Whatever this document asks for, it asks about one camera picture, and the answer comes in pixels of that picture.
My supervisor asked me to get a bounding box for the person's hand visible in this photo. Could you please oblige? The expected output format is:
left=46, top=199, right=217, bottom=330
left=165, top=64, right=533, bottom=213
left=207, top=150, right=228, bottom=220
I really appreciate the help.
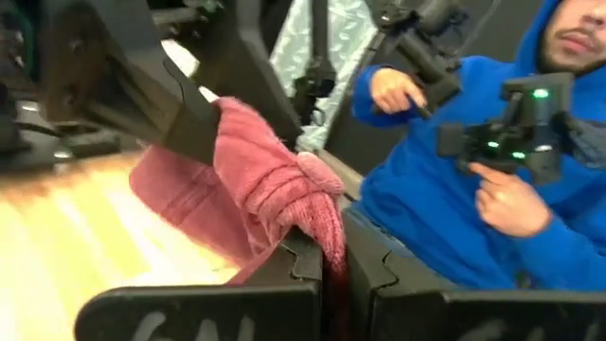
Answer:
left=368, top=67, right=430, bottom=117
left=468, top=161, right=554, bottom=239

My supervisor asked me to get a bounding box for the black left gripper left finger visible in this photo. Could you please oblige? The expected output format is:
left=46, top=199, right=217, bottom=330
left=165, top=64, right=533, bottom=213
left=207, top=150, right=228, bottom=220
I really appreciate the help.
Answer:
left=75, top=226, right=323, bottom=341

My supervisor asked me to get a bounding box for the pale quilted sheet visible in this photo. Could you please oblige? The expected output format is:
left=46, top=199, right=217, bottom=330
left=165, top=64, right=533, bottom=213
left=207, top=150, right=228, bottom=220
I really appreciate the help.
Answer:
left=268, top=0, right=383, bottom=153

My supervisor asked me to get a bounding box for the black teleoperation handle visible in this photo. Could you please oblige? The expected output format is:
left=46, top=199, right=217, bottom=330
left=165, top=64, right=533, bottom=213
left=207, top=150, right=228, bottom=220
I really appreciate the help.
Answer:
left=435, top=70, right=586, bottom=187
left=366, top=0, right=470, bottom=120

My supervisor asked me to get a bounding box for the black upright pole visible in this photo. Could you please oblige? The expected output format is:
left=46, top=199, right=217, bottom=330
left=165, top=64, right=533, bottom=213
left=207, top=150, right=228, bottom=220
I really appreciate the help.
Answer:
left=291, top=0, right=338, bottom=127

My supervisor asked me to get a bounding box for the person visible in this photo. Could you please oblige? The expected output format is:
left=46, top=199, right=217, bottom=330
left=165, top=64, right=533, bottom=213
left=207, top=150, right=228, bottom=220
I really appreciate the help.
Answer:
left=349, top=0, right=606, bottom=293

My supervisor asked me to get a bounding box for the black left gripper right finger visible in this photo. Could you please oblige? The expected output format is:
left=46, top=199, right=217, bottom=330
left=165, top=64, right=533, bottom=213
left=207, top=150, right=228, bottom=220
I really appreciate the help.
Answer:
left=343, top=207, right=606, bottom=341

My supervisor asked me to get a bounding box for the maroon baseball cap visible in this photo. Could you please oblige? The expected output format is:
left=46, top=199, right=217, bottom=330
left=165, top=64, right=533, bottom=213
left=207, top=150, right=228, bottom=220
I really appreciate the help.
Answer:
left=128, top=97, right=349, bottom=285

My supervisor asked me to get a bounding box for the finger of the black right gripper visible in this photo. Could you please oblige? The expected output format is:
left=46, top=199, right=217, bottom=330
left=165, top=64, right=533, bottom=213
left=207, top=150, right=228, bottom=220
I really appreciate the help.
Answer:
left=188, top=0, right=304, bottom=148
left=41, top=0, right=222, bottom=166

